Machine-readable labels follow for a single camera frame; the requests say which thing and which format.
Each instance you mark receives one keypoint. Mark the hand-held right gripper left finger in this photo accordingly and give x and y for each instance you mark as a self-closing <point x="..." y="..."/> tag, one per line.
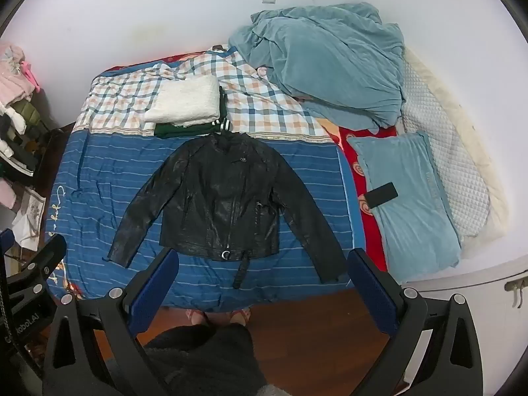
<point x="159" y="280"/>

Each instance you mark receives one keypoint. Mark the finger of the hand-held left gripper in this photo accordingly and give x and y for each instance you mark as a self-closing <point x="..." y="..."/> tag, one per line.
<point x="4" y="243"/>
<point x="43" y="264"/>

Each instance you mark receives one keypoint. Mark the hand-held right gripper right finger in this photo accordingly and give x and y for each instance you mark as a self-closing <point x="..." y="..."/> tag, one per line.
<point x="371" y="284"/>

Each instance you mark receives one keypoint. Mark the black leather jacket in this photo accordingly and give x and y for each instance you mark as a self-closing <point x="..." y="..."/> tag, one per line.
<point x="214" y="198"/>

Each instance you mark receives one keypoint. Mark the row of hanging clothes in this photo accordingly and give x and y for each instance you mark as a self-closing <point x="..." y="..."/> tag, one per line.
<point x="20" y="132"/>

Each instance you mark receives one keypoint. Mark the white floral cloth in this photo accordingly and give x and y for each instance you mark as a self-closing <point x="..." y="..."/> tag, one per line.
<point x="31" y="214"/>

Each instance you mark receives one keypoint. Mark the teal pillow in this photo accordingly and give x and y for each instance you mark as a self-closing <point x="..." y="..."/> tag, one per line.
<point x="412" y="222"/>

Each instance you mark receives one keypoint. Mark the person's pink slippers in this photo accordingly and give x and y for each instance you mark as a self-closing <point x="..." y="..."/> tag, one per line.
<point x="237" y="316"/>

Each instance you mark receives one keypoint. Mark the black phone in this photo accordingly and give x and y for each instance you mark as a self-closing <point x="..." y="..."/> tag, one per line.
<point x="381" y="196"/>

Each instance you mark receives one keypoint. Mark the person's black fuzzy clothing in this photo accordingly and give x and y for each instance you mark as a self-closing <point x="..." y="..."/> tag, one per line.
<point x="206" y="359"/>

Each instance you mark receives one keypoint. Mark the white cabinet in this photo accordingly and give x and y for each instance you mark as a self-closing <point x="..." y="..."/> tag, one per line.
<point x="474" y="276"/>

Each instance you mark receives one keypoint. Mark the blue striped plaid quilt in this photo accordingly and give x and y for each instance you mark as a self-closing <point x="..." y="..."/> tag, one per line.
<point x="107" y="165"/>

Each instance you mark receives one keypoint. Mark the white quilted pad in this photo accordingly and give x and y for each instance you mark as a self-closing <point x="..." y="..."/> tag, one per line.
<point x="453" y="165"/>

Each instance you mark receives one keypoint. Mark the green folded striped-cuff garment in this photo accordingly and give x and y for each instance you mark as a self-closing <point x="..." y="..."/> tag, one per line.
<point x="177" y="130"/>

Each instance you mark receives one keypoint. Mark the pink hanging garment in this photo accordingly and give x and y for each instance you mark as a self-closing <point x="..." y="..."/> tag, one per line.
<point x="12" y="78"/>

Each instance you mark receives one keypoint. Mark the white quilted cushion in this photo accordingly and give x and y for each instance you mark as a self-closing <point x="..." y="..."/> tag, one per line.
<point x="486" y="148"/>

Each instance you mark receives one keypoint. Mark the white folded fleece garment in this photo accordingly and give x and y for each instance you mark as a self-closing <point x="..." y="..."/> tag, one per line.
<point x="185" y="99"/>

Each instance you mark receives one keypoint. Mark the teal velvet blanket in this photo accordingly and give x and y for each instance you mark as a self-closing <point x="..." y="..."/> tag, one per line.
<point x="330" y="62"/>

